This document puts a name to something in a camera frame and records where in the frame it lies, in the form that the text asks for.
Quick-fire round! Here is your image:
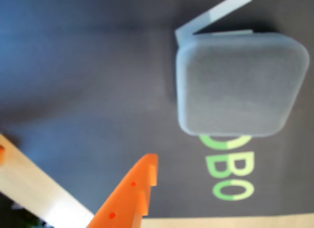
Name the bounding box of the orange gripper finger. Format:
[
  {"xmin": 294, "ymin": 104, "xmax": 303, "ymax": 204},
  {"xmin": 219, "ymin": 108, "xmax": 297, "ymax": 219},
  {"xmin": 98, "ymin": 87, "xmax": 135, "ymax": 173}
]
[{"xmin": 87, "ymin": 153, "xmax": 159, "ymax": 228}]

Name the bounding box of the grey square usb hub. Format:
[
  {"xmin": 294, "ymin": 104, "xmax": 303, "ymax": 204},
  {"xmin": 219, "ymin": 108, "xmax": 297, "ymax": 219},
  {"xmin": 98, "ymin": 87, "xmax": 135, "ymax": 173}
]
[{"xmin": 175, "ymin": 31, "xmax": 310, "ymax": 138}]

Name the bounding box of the dark mat with WOWROBO print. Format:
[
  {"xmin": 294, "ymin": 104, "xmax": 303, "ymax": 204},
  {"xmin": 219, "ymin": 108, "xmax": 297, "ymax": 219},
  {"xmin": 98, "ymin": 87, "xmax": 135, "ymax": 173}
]
[{"xmin": 0, "ymin": 0, "xmax": 314, "ymax": 228}]

